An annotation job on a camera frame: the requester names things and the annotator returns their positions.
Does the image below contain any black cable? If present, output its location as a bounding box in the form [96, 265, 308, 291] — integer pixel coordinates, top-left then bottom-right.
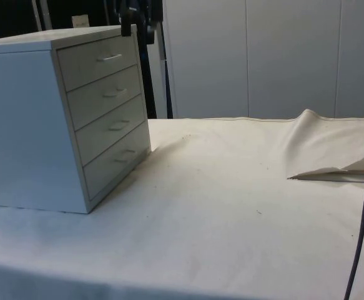
[344, 101, 364, 300]

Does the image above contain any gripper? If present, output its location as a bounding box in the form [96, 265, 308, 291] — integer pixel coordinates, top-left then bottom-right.
[115, 0, 164, 45]

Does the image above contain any pale locker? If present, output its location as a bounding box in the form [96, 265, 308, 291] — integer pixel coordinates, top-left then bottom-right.
[245, 0, 338, 119]
[165, 0, 248, 120]
[335, 0, 364, 119]

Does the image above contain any white chest of drawers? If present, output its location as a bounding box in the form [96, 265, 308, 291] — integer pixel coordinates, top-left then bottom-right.
[0, 24, 153, 215]

